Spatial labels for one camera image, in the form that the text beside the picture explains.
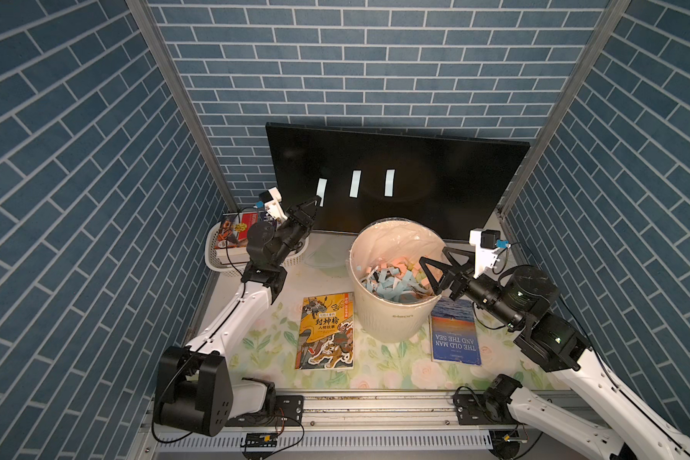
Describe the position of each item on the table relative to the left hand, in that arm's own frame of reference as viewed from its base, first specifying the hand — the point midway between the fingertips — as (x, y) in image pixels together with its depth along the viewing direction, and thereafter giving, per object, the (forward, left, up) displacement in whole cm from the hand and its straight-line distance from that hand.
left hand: (331, 200), depth 70 cm
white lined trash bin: (0, -13, -16) cm, 21 cm away
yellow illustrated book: (-18, +3, -38) cm, 42 cm away
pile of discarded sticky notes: (-7, -20, -26) cm, 33 cm away
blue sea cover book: (-19, -37, -37) cm, 56 cm away
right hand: (-16, -23, -1) cm, 29 cm away
